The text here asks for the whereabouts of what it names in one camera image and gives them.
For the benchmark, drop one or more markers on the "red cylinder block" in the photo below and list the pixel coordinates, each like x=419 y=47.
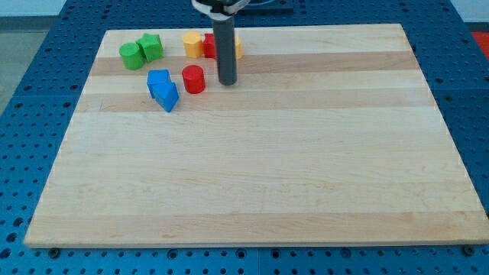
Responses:
x=194 y=79

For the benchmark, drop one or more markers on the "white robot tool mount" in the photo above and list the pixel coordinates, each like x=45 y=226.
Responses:
x=219 y=10

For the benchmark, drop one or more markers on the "yellow hexagon block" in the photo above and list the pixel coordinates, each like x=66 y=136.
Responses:
x=192 y=42

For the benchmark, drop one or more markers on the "yellow block behind rod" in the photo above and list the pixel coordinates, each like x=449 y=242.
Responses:
x=238 y=48

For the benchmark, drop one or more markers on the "green star block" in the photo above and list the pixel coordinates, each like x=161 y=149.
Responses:
x=151 y=47

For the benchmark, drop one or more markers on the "red block behind rod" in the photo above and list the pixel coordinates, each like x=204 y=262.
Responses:
x=208 y=46

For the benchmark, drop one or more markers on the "blue cube block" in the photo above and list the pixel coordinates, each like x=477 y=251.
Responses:
x=156 y=77

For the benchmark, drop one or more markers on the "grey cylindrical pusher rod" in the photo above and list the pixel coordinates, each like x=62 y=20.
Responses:
x=226 y=60

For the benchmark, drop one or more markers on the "green cylinder block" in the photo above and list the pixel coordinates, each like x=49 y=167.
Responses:
x=131 y=55

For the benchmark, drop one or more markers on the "blue triangle block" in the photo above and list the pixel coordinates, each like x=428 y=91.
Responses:
x=166 y=95

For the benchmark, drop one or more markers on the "light wooden board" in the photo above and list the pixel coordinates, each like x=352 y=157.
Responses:
x=330 y=137

